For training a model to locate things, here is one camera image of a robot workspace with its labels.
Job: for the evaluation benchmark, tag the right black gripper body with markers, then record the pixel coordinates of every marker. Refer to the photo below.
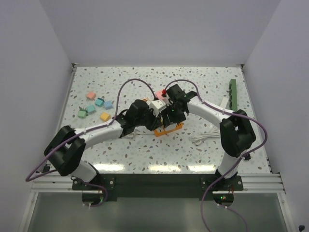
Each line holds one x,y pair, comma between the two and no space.
174,114

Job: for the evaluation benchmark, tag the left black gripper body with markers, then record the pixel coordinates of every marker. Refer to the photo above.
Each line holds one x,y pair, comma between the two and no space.
148,120

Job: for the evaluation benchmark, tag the orange power strip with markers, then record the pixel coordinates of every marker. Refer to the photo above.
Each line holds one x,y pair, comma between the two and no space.
169,129

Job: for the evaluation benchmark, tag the blue plug adapter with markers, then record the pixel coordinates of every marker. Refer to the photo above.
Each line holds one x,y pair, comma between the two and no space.
108,105

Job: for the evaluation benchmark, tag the yellow adapter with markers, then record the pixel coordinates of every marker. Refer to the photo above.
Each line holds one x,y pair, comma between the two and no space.
105,117

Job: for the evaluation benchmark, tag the white power strip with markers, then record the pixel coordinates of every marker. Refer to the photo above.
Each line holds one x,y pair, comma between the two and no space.
224,102

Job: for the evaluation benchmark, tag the teal plug adapter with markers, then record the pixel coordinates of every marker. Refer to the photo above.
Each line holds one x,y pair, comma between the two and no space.
99,102

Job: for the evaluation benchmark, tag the green power strip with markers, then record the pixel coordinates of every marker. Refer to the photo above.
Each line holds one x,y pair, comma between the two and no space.
233,103

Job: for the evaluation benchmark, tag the pink plug adapter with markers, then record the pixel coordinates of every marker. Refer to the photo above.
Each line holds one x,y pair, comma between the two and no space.
91,95

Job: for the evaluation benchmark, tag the green plug adapter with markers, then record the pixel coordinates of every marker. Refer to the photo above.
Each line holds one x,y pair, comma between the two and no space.
82,113

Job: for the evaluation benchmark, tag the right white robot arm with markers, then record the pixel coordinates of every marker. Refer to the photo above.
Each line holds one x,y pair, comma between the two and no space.
236,132

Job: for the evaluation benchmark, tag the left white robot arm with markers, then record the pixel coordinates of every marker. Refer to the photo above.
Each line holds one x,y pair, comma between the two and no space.
69,144

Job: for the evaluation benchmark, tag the pink cube socket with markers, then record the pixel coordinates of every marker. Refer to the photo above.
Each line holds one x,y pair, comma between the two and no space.
161,96

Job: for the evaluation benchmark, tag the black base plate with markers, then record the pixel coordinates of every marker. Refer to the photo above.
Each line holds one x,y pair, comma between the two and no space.
114,186

